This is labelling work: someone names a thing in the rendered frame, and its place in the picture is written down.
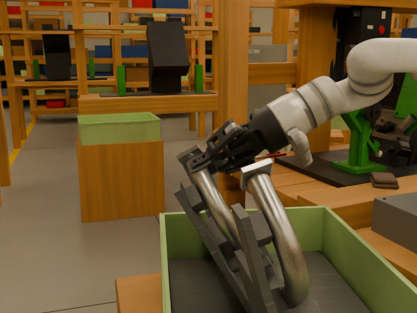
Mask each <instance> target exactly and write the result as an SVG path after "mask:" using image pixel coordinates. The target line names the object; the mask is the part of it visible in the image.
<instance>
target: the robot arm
mask: <svg viewBox="0 0 417 313"><path fill-rule="evenodd" d="M346 67H347V78H346V79H344V80H342V81H338V82H334V81H333V80H332V79H331V78H330V77H327V76H321V77H318V78H316V79H314V80H312V81H310V82H309V83H307V84H304V85H303V86H301V87H299V88H298V89H296V90H295V91H292V92H291V93H288V94H285V95H283V96H281V97H279V98H277V99H275V100H274V101H272V102H270V103H269V104H266V105H265V106H263V107H262V108H260V109H258V110H256V111H254V112H253V113H251V114H250V115H249V118H250V122H248V123H245V124H241V125H237V124H235V122H234V120H233V119H230V120H228V121H227V122H226V123H225V124H223V125H222V126H221V127H220V128H219V129H218V130H217V131H216V132H215V133H214V134H213V135H212V136H211V137H210V138H209V139H208V140H207V141H206V144H207V148H206V151H205V152H203V153H201V154H200V155H198V156H196V157H195V158H193V159H191V160H189V161H188V162H187V166H188V169H189V171H190V172H191V173H193V174H194V173H196V172H198V171H200V170H201V169H203V168H205V167H207V168H208V170H209V172H210V174H211V175H214V174H215V173H218V172H221V173H222V172H225V174H226V175H229V174H232V173H236V172H238V171H241V168H242V167H245V166H248V165H252V164H253V163H255V160H254V158H255V156H257V155H259V154H260V153H261V152H262V151H263V150H265V149H266V150H267V151H268V152H269V153H275V152H277V151H279V150H280V149H282V148H284V147H286V146H288V145H290V144H291V146H292V150H293V151H294V153H295V156H296V157H297V160H298V161H299V163H300V164H301V166H302V167H303V168H304V167H306V166H308V165H310V164H311V163H312V162H313V159H312V154H311V151H310V146H309V143H308V139H307V136H306V134H308V133H309V132H310V131H312V130H313V129H315V128H316V127H318V126H320V125H321V124H324V123H325V122H327V121H329V120H330V119H332V118H334V117H336V116H338V115H340V114H345V113H348V112H352V111H356V110H358V109H362V108H365V107H368V106H371V105H373V104H375V103H377V102H379V101H381V100H382V99H383V98H384V97H385V96H386V95H387V94H388V93H389V92H390V91H391V89H392V87H393V77H394V73H411V76H412V78H413V79H414V80H415V81H416V82H417V39H409V38H376V39H370V40H366V41H364V42H361V43H359V44H358V45H356V46H355V47H354V48H353V49H351V51H350V52H349V53H348V55H347V59H346ZM217 140H218V142H217V143H215V142H216V141H217ZM226 146H228V147H226ZM221 150H223V151H222V152H220V151H221ZM219 152H220V153H219ZM226 158H227V159H226ZM232 166H234V167H232ZM231 167H232V168H231Z"/></svg>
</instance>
